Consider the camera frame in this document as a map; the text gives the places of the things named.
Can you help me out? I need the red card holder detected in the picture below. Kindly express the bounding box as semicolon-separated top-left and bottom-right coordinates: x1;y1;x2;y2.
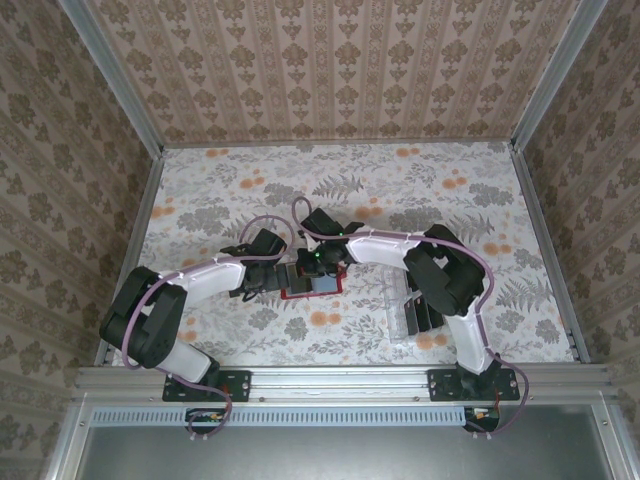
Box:
278;263;347;302

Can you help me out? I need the clear acrylic card stand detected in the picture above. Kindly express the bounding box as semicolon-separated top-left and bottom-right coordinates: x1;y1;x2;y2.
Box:
381;268;446;346

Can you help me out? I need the floral patterned table cover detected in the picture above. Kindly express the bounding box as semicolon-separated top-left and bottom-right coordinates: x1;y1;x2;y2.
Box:
122;141;576;367

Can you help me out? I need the black connector board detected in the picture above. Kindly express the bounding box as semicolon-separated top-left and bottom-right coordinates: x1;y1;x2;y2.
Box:
185;407;227;432
463;405;502;432

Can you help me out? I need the grey metal panel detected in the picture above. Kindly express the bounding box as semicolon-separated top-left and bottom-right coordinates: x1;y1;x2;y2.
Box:
74;404;614;480

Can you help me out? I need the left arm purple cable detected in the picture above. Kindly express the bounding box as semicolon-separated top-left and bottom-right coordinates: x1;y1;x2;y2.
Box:
121;213;297;444

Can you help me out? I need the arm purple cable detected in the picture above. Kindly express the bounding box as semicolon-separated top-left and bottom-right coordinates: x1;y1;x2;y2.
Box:
121;213;297;444
290;196;534;442

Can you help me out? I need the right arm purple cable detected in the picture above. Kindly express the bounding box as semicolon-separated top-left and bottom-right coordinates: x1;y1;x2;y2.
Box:
290;196;534;442

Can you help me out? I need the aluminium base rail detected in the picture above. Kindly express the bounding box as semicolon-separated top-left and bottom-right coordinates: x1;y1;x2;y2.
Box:
74;363;615;402

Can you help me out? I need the aluminium table side rail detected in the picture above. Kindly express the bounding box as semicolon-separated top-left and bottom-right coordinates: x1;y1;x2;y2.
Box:
94;149;165;367
508;147;592;364

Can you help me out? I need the grey slotted cable duct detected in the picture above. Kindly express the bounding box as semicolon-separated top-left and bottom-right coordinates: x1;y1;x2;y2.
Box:
92;405;467;426

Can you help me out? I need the aluminium frame post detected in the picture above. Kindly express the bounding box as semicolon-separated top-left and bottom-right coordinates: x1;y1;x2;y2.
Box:
510;0;610;152
58;0;167;157

